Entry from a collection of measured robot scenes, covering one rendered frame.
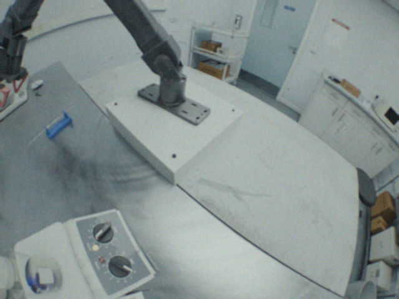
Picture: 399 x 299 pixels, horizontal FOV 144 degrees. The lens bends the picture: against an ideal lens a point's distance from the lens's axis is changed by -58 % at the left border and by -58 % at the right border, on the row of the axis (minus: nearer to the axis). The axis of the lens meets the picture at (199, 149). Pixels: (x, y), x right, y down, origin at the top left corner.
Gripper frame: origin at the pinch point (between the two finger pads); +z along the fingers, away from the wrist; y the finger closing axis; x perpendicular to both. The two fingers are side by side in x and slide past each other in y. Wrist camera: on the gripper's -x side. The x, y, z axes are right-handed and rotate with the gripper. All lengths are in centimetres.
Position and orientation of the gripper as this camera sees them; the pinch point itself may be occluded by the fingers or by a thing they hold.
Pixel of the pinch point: (9, 97)
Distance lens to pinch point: 65.7
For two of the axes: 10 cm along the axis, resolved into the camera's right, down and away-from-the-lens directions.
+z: -6.2, 6.9, 3.7
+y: 4.1, 6.9, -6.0
